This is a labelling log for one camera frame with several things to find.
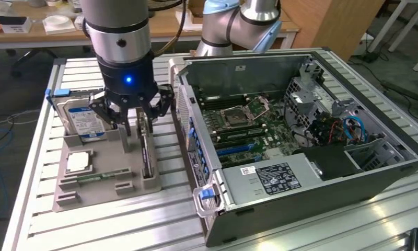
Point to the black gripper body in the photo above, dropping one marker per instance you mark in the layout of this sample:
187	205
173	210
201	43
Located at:
126	70

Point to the low-profile Nvidia graphics card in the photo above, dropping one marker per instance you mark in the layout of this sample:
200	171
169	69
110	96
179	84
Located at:
146	157

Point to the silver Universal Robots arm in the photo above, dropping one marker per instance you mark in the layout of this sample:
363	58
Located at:
115	15

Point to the hard disk with blue rails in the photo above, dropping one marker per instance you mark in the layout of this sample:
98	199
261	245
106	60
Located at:
83	120

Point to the grey parts rack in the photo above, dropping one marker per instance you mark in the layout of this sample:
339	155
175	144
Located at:
104	159

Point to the CPU socket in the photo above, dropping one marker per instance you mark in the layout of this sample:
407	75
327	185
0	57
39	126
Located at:
235	117

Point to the silver CPU chip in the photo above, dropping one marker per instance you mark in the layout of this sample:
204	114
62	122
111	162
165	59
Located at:
79	162

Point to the green RAM stick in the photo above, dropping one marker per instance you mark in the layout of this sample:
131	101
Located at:
240	132
91	179

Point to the white square dish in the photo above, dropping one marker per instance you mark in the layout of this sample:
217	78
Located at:
59	26

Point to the metal socket cover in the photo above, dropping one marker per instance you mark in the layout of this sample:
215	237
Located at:
257	104

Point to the black chair base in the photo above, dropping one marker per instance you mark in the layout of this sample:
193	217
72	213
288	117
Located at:
28	56

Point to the wooden desk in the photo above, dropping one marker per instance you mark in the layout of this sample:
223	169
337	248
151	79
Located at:
31	39

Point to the green motherboard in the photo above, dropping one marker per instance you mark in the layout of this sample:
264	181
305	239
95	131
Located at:
272	130

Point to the white box with black label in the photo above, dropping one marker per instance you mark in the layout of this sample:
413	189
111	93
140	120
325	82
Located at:
15	27

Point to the grey power supply unit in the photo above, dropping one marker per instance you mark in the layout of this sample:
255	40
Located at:
283	177

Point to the wooden cabinet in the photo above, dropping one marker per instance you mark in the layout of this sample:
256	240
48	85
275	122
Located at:
335	26

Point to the open black PC case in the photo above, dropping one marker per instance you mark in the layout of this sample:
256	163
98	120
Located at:
300	214

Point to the metal disk bay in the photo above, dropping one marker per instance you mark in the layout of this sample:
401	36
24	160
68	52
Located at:
380	154

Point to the white table frame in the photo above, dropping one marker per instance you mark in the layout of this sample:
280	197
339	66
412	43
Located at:
379	39

